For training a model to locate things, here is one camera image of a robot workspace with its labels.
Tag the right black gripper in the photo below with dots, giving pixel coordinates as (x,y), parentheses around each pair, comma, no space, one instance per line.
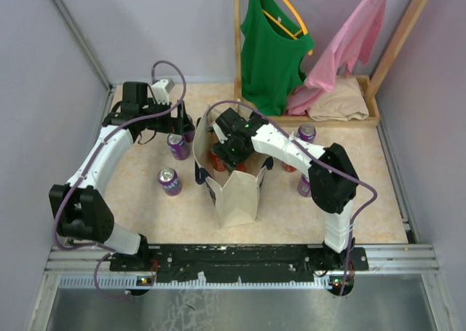
(221,150)

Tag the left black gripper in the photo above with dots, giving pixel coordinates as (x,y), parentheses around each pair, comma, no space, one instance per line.
(180,124)

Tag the purple fanta can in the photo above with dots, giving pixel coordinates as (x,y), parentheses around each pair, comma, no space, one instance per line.
(178,146)
(189,136)
(307,132)
(170,181)
(304,188)

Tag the beige canvas tote bag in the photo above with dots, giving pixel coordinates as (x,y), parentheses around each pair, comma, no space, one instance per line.
(235,194)

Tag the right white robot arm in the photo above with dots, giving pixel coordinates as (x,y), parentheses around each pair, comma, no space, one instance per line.
(333,179)

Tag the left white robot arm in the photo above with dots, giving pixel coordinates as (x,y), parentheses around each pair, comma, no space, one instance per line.
(78,207)

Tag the green tank top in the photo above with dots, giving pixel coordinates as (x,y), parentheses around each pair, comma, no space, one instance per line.
(270,57)

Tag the folded beige cloth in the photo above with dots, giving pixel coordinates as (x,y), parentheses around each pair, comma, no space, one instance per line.
(345,102)

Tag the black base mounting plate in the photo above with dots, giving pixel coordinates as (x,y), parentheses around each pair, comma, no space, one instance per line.
(229,263)

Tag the wooden clothes rack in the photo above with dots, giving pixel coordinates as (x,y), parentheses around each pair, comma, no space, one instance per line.
(370,85)

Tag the yellow clothes hanger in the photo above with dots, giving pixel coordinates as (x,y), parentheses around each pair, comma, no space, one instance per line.
(287,14)

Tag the pink shirt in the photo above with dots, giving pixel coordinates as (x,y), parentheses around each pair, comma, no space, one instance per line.
(354,42)

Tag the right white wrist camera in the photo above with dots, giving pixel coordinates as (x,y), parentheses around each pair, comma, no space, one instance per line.
(222,138)

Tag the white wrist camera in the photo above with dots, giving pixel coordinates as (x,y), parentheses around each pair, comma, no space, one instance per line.
(161,91)
(222,138)

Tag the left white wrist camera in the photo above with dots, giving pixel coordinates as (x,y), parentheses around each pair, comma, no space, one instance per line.
(161,91)

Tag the aluminium frame rail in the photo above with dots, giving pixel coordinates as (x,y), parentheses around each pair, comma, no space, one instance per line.
(91,268)

